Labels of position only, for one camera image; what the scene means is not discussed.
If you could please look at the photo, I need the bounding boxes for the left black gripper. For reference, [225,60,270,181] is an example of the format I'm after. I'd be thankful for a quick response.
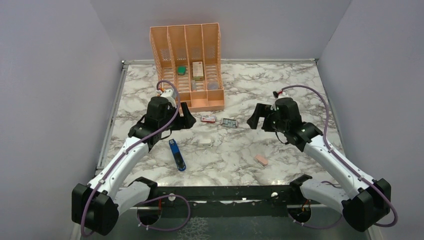
[159,101,196,131]

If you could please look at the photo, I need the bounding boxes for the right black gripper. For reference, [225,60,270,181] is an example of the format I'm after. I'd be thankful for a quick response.
[247,102,289,134]

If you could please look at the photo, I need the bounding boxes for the red white staple box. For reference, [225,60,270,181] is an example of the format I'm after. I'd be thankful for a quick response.
[200,114,216,123]

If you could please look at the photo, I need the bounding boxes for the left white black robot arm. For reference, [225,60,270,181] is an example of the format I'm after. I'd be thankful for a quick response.
[71,92,196,237]

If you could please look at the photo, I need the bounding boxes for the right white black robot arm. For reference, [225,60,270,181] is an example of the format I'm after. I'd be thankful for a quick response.
[247,97,391,232]

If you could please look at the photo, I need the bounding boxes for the blue stapler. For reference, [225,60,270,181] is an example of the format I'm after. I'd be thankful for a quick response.
[168,139,187,172]

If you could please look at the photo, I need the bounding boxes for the green object in organizer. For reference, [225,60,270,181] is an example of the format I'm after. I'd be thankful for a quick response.
[176,65,187,76]

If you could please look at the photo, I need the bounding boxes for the white green box in organizer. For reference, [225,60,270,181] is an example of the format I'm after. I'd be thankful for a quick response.
[192,61,205,81]

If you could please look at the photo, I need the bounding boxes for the clear round lid in organizer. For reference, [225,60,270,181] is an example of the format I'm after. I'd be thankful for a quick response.
[207,81,220,91]

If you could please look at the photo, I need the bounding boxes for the orange plastic desk organizer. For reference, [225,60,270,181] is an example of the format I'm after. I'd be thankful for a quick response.
[150,23,225,112]

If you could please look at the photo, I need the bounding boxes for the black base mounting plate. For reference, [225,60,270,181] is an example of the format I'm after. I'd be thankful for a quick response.
[125,185,322,218]

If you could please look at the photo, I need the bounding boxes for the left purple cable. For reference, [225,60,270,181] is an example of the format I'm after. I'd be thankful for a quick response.
[80,80,192,238]

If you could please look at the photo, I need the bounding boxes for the purple cable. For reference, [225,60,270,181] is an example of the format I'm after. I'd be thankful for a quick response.
[80,80,192,238]
[273,85,399,230]

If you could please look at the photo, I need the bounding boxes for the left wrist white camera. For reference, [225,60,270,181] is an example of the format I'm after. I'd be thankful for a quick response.
[160,89,177,108]

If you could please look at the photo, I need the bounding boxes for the wrist white camera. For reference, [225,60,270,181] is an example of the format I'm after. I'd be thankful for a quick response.
[271,90,291,111]
[160,89,177,108]

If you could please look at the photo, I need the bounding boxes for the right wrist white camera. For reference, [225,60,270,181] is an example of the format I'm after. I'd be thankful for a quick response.
[271,90,291,111]

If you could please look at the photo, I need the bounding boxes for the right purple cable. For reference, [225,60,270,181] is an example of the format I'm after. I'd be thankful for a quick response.
[273,85,399,230]

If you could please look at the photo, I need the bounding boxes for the aluminium frame rail front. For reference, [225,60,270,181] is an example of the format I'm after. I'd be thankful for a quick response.
[78,184,373,211]

